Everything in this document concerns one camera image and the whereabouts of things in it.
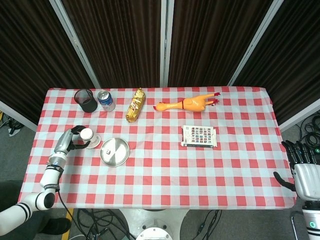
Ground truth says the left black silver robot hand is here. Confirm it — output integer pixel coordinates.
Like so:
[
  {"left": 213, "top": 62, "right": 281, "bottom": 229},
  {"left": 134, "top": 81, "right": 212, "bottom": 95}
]
[{"left": 54, "top": 125, "right": 92, "bottom": 154}]

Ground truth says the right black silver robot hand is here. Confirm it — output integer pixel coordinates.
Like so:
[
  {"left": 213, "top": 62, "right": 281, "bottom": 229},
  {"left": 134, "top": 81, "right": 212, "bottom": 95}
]
[{"left": 273, "top": 140, "right": 320, "bottom": 201}]

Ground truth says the white paper cup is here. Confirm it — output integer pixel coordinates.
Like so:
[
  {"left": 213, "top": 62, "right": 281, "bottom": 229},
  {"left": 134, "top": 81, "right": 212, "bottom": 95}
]
[{"left": 79, "top": 127, "right": 102, "bottom": 150}]

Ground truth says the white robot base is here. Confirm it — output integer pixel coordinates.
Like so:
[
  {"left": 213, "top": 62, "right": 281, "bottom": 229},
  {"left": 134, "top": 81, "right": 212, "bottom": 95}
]
[{"left": 117, "top": 208, "right": 191, "bottom": 240}]

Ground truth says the silver metal plate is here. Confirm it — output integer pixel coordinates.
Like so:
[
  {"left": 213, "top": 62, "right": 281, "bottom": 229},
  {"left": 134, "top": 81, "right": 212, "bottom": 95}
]
[{"left": 100, "top": 137, "right": 131, "bottom": 167}]

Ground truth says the black mesh pen holder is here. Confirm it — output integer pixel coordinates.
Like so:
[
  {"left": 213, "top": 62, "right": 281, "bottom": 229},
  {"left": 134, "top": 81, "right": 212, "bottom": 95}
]
[{"left": 74, "top": 89, "right": 98, "bottom": 113}]

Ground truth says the blue drink can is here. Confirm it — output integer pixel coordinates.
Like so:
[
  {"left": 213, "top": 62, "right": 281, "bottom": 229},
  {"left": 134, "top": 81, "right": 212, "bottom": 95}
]
[{"left": 97, "top": 90, "right": 116, "bottom": 112}]

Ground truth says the gold snack packet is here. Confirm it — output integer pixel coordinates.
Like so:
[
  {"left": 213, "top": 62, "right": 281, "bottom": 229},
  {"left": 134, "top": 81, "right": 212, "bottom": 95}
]
[{"left": 125, "top": 87, "right": 147, "bottom": 124}]

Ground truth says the dark brown partition panel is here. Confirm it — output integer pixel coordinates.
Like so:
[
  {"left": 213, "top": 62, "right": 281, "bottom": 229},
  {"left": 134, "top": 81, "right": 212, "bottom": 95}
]
[
  {"left": 234, "top": 0, "right": 320, "bottom": 125},
  {"left": 0, "top": 0, "right": 95, "bottom": 125},
  {"left": 168, "top": 0, "right": 276, "bottom": 88},
  {"left": 61, "top": 0, "right": 162, "bottom": 89}
]

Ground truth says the red white checkered tablecloth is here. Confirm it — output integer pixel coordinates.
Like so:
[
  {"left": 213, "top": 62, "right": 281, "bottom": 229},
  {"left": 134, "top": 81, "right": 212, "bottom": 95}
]
[{"left": 18, "top": 86, "right": 297, "bottom": 210}]

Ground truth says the white box with picture grid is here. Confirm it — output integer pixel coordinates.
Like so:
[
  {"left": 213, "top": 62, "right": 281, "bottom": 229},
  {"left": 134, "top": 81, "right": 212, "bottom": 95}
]
[{"left": 180, "top": 125, "right": 218, "bottom": 149}]

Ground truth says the yellow rubber chicken toy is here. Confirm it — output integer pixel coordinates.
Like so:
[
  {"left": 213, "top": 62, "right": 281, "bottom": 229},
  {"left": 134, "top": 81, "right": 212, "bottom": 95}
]
[{"left": 153, "top": 92, "right": 222, "bottom": 113}]

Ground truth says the black floor cable bundle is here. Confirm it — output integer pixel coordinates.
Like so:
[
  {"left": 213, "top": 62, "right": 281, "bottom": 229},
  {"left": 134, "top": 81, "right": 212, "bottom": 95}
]
[
  {"left": 76, "top": 209, "right": 137, "bottom": 240},
  {"left": 294, "top": 112, "right": 320, "bottom": 148},
  {"left": 188, "top": 209, "right": 224, "bottom": 240}
]

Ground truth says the grey aluminium frame rail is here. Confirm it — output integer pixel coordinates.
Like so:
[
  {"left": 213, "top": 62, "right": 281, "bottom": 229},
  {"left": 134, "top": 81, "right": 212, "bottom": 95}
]
[
  {"left": 278, "top": 98, "right": 320, "bottom": 133},
  {"left": 0, "top": 99, "right": 39, "bottom": 133}
]

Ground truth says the grey aluminium partition post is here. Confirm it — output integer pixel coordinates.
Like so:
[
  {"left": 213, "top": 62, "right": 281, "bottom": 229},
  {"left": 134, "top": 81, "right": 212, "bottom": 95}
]
[
  {"left": 159, "top": 0, "right": 175, "bottom": 88},
  {"left": 49, "top": 0, "right": 101, "bottom": 89},
  {"left": 227, "top": 0, "right": 285, "bottom": 87}
]

